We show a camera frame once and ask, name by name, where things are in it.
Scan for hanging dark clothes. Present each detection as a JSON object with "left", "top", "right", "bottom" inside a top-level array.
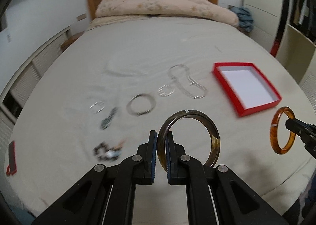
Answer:
[{"left": 290, "top": 0, "right": 315, "bottom": 43}]

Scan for silver wristwatch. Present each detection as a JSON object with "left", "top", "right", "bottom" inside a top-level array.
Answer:
[{"left": 100, "top": 107, "right": 118, "bottom": 130}]

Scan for twisted silver bangle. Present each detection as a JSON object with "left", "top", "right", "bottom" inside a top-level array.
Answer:
[{"left": 157, "top": 85, "right": 175, "bottom": 97}]

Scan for pink floral duvet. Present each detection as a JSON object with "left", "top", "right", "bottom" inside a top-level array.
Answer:
[{"left": 95, "top": 0, "right": 239, "bottom": 27}]

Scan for amber orange bangle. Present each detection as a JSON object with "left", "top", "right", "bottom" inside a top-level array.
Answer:
[{"left": 269, "top": 106, "right": 296, "bottom": 155}]

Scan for blue crumpled cloth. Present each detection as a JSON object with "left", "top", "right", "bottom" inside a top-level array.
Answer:
[{"left": 230, "top": 7, "right": 254, "bottom": 33}]

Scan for red phone case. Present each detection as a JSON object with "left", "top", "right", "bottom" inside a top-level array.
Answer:
[{"left": 6, "top": 141, "right": 17, "bottom": 176}]

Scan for silver chain necklace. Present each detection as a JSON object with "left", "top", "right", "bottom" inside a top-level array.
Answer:
[{"left": 167, "top": 64, "right": 208, "bottom": 100}]

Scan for small silver hoop earrings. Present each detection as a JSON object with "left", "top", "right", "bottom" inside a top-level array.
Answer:
[{"left": 89, "top": 101, "right": 104, "bottom": 114}]

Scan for wooden nightstand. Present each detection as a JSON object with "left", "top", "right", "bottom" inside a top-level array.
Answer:
[{"left": 60, "top": 32, "right": 84, "bottom": 52}]

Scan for dark brown bangle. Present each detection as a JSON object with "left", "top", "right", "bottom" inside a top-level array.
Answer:
[{"left": 156, "top": 110, "right": 220, "bottom": 170}]

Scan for red jewelry box tray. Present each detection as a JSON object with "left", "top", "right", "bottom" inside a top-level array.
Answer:
[{"left": 212, "top": 62, "right": 282, "bottom": 117}]

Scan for white bed sheet mattress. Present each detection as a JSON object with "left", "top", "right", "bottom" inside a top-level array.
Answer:
[{"left": 8, "top": 17, "right": 315, "bottom": 216}]

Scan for white low cabinet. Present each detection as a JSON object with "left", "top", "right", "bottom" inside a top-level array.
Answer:
[{"left": 1, "top": 26, "right": 72, "bottom": 124}]

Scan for white wardrobe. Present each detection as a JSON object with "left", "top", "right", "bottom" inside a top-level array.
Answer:
[{"left": 243, "top": 0, "right": 315, "bottom": 87}]

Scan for dark beaded bracelet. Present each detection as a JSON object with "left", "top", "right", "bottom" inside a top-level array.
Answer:
[{"left": 93, "top": 139, "right": 125, "bottom": 163}]

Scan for thin silver bangle with clasp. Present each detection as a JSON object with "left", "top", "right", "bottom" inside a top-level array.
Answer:
[{"left": 126, "top": 93, "right": 156, "bottom": 117}]

